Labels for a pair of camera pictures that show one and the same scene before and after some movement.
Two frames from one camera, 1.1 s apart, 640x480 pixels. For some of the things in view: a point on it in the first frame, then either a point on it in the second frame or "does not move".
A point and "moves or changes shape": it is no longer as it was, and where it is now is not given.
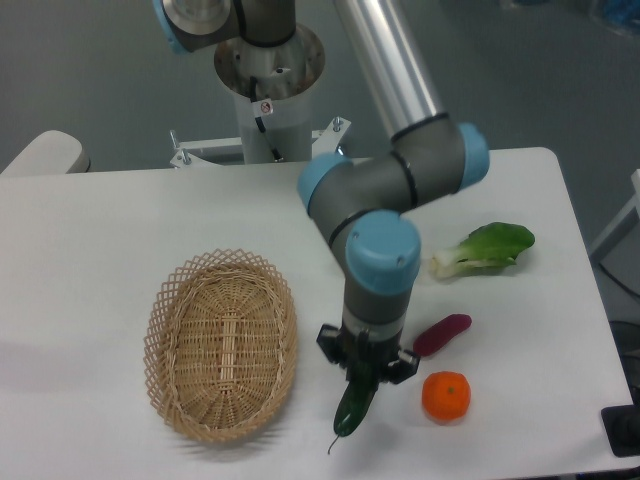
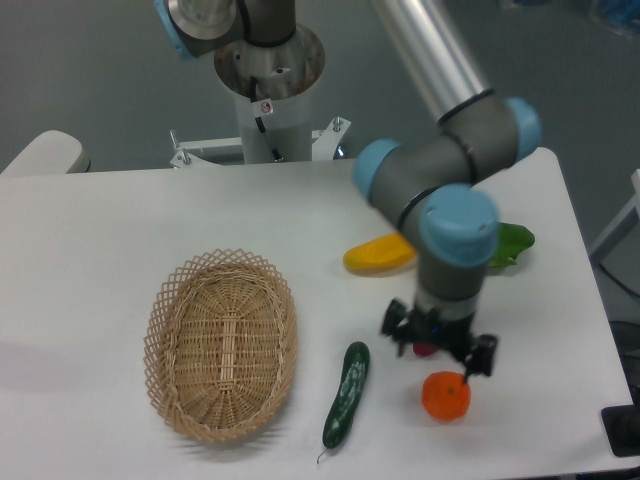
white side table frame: x=629 y=217 does not move
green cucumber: x=359 y=392 moves or changes shape
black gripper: x=366 y=360 to x=453 y=335
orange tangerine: x=446 y=396 does not move
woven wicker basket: x=221 y=345 does not move
